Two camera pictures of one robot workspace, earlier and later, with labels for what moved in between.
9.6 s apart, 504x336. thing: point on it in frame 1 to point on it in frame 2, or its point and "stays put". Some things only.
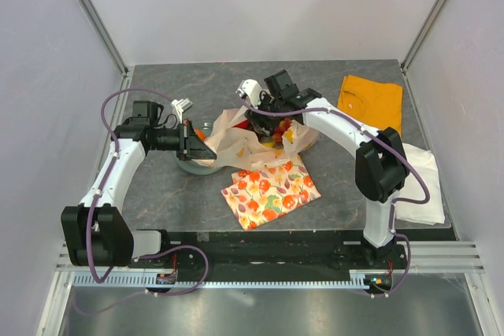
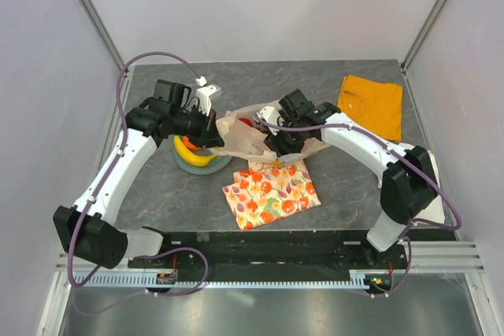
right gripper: (256, 119) to (276, 142)
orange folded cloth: (373, 103) stays put
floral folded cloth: (258, 194) stays put
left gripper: (190, 145) to (209, 135)
